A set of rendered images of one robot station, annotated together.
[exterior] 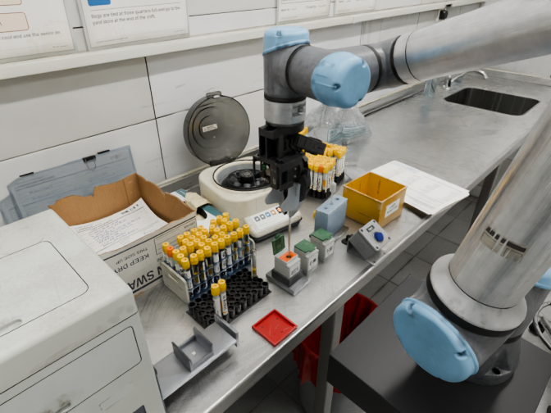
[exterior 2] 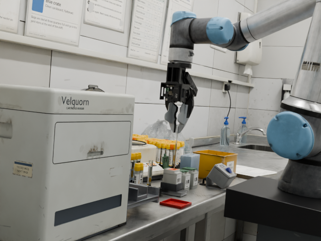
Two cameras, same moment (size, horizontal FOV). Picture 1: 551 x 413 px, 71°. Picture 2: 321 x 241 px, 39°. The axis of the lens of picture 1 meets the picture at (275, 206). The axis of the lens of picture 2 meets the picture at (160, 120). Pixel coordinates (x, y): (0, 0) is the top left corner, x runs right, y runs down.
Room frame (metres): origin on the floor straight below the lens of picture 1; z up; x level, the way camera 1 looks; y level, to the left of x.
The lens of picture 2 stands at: (-0.65, 0.41, 1.18)
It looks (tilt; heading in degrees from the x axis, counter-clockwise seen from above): 3 degrees down; 344
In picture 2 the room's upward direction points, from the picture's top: 5 degrees clockwise
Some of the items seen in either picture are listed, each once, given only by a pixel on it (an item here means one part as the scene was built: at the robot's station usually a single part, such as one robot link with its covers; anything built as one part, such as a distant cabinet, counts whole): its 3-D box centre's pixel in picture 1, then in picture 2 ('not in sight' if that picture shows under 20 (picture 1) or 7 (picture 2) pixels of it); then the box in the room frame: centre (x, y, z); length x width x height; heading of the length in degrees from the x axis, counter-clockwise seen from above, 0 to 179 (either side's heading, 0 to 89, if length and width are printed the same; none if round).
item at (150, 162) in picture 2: (253, 267); (149, 176); (0.68, 0.05, 0.93); 0.01 x 0.01 x 0.10
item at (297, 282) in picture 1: (287, 275); (171, 188); (0.70, -0.03, 0.89); 0.09 x 0.05 x 0.04; 48
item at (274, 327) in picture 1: (275, 327); (176, 203); (0.55, 0.00, 0.88); 0.07 x 0.07 x 0.01; 46
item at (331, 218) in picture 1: (330, 219); (189, 168); (0.89, -0.15, 0.92); 0.10 x 0.07 x 0.10; 142
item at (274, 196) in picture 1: (275, 197); (169, 117); (0.69, 0.00, 1.11); 0.06 x 0.03 x 0.09; 138
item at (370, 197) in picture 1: (373, 200); (214, 165); (0.99, -0.29, 0.93); 0.13 x 0.13 x 0.10; 43
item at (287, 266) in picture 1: (287, 266); (172, 179); (0.70, -0.03, 0.92); 0.05 x 0.04 x 0.06; 48
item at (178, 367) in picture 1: (183, 359); (127, 196); (0.44, 0.16, 0.92); 0.21 x 0.07 x 0.05; 136
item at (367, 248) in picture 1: (363, 237); (216, 175); (0.82, -0.23, 0.92); 0.13 x 0.07 x 0.08; 46
